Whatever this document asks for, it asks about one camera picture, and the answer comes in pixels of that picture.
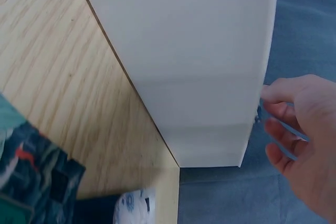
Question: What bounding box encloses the person's right hand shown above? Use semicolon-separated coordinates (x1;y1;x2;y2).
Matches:
261;73;336;224

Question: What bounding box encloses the white and blue patterned cloth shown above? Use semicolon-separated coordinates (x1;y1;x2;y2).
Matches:
112;187;156;224

